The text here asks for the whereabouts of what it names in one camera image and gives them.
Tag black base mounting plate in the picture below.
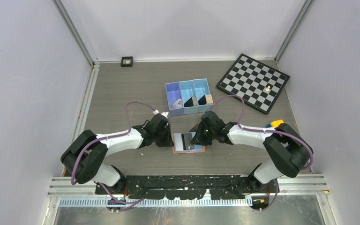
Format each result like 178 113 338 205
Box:
96 175 276 200

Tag blue yellow toy car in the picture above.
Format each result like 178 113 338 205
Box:
266 120 284 128

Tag black card middle bin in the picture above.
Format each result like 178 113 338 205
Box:
184 96 198 108

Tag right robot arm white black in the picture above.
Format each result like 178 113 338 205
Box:
191 111 313 192

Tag tan card right bin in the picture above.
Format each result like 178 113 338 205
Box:
205 94 213 105

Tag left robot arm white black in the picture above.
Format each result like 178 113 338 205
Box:
60 112 174 194

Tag small black square device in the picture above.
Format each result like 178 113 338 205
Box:
120 56 134 67

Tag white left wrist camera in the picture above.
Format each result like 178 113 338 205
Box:
153 110 169 119

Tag light blue bin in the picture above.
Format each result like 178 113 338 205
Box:
180 80 198 114
193 78 212 113

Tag right light blue bin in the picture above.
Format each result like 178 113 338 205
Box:
193 78 212 113

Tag brown leather card holder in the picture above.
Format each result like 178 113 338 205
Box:
172 132 206 154

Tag black card right bin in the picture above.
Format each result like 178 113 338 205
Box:
181 132 195 151

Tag aluminium rail frame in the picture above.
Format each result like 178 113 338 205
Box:
48 174 331 212

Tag black white chessboard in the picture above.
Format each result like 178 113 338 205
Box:
216 53 291 114

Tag silver card purple bin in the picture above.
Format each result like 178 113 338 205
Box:
170 99 183 110

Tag purple plastic bin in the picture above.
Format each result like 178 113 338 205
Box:
165 82 184 117

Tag black card bin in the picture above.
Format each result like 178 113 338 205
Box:
184 96 198 108
181 132 195 151

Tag middle light blue bin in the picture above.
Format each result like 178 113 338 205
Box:
180 80 198 114

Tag black credit card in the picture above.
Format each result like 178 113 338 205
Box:
189 124 199 132

